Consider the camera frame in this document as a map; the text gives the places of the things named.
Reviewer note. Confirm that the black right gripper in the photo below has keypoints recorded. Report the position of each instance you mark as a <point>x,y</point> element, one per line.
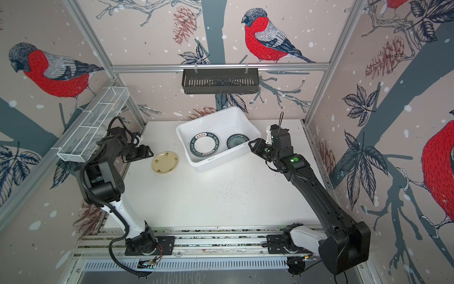
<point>259,147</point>

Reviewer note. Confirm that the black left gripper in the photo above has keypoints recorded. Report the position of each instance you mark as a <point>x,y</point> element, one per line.
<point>143,153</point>

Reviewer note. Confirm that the teal patterned small plate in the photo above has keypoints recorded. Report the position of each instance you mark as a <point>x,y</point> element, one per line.
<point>236,140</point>

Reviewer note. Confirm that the large green rimmed plate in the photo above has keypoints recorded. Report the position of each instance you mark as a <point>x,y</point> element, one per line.
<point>204,144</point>

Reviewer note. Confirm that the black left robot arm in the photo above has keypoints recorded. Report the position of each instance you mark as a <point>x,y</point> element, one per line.
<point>102,185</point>

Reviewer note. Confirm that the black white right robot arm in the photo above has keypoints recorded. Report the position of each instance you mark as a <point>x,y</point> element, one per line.
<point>344,243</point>

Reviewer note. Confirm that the white plastic bin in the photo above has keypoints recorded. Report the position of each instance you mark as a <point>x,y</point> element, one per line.
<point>223,124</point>

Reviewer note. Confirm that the yellow translucent plate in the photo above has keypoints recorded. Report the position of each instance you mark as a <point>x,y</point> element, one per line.
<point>165,162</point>

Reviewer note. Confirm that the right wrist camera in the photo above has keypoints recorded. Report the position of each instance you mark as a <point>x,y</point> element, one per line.
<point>278,137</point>

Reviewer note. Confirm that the black hanging wire basket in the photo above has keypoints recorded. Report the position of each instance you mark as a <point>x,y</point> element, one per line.
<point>220,81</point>

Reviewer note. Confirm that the white mesh wall shelf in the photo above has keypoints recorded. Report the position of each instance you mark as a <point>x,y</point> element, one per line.
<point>83,141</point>

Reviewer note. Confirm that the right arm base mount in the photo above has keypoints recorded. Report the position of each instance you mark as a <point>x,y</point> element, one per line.
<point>279,244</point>

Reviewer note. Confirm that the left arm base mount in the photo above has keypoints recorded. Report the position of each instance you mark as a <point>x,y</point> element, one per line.
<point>142,246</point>

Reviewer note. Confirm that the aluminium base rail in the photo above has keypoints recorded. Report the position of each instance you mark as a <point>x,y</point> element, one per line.
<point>193,242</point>

